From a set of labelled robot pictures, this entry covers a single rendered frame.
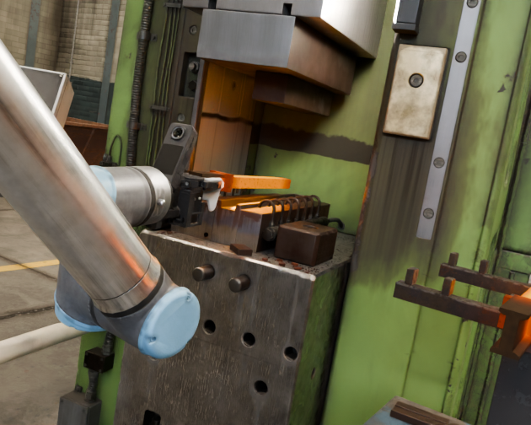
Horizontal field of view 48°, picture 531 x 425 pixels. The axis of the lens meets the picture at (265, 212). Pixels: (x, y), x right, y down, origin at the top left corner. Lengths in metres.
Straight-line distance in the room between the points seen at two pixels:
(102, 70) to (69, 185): 9.63
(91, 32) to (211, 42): 9.35
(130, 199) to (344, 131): 0.87
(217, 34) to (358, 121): 0.52
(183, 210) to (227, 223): 0.21
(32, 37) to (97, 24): 1.10
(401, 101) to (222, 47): 0.36
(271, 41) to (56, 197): 0.66
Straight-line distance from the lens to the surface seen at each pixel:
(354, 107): 1.59
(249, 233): 1.16
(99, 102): 10.20
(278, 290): 1.08
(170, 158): 0.97
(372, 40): 1.46
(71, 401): 1.63
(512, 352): 0.61
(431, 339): 1.24
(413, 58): 1.20
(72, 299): 0.84
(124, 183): 0.83
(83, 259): 0.65
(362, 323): 1.26
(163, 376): 1.25
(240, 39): 1.19
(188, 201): 0.97
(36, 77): 1.40
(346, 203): 1.58
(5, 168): 0.59
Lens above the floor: 1.15
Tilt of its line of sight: 8 degrees down
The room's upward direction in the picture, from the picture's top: 10 degrees clockwise
